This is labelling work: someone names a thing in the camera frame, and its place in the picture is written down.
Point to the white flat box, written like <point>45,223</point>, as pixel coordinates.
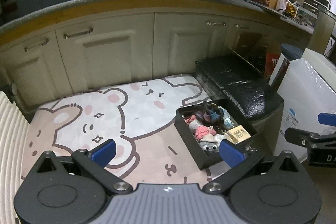
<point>281,66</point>

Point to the blue grey round lid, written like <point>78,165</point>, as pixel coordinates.
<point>291,50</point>

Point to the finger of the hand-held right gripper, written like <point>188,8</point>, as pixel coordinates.
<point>299,138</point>
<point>326,118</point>

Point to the black box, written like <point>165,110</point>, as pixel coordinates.
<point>189,140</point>

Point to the grey crochet frog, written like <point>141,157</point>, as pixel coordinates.
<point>208,147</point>

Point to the cream cabinet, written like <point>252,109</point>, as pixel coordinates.
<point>110,64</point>

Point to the pink crochet hat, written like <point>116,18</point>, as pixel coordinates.
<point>203,131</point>

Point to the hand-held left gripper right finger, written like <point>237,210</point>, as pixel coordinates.
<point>231,154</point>

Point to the pile of snack packets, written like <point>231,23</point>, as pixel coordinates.
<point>288,6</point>

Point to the black wrapped bundle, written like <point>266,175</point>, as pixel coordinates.
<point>236,82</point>

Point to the cartoon printed mat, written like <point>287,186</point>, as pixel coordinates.
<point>147,113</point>

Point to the white ribbed suitcase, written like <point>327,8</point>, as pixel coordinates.
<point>10,134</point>

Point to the red box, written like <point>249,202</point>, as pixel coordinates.
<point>271,64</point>

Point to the dark blue crochet pouch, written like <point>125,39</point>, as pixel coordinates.
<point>208,111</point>

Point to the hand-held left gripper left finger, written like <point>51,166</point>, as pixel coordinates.
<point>103,151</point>

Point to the white bubble wrapped panel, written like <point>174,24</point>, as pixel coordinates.
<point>304,87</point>

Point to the small yellow carton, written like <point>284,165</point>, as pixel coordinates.
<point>237,134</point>

